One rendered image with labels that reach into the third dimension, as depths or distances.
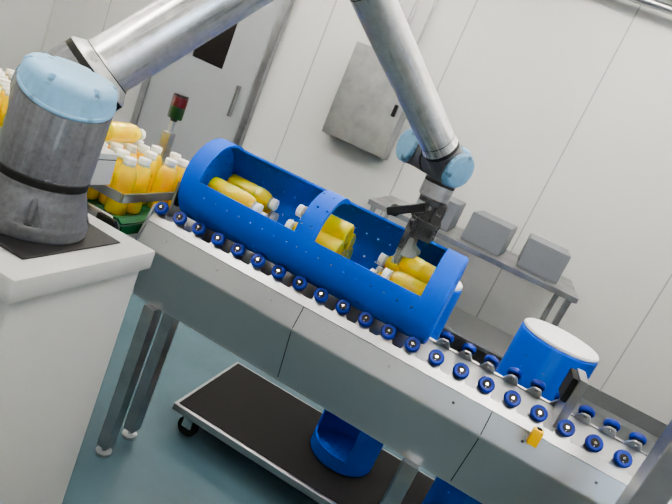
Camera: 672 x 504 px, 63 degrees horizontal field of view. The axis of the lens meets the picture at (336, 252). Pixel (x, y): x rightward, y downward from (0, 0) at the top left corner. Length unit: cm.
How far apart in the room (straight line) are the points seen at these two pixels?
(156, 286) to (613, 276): 384
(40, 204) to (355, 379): 99
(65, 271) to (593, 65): 443
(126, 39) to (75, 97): 24
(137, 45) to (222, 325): 96
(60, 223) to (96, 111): 20
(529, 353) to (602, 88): 318
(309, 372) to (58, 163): 101
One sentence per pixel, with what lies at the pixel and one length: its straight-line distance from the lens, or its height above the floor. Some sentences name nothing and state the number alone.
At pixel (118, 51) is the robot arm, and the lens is 116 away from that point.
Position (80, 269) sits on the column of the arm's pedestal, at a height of 109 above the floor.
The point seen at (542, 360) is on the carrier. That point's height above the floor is 97.
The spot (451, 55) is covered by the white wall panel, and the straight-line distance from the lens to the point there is 497.
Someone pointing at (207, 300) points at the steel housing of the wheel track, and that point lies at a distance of 179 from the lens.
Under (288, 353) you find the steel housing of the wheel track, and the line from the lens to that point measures 171.
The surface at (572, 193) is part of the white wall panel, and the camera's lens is 485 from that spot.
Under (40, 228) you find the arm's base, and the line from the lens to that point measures 102.
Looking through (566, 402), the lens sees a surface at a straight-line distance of 166.
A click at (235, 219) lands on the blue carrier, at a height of 106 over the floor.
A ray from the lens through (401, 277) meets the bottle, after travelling 157.
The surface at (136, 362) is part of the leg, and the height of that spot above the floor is 42.
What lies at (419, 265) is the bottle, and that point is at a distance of 160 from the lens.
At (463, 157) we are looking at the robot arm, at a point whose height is 149.
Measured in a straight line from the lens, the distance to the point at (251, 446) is 231.
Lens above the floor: 151
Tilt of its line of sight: 15 degrees down
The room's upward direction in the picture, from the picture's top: 23 degrees clockwise
